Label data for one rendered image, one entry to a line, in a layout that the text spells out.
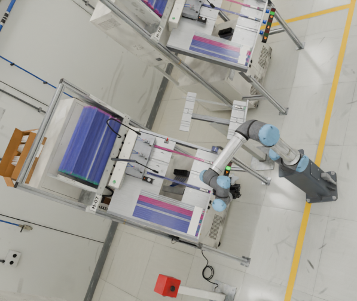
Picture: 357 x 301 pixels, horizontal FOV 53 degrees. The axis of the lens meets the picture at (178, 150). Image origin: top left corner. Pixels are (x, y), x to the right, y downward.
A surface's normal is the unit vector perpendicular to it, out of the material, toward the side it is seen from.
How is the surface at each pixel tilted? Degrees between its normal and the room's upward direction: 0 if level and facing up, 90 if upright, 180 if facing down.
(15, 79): 90
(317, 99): 0
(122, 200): 43
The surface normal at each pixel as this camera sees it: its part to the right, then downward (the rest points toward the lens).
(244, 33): 0.01, -0.25
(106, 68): 0.69, 0.04
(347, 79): -0.66, -0.39
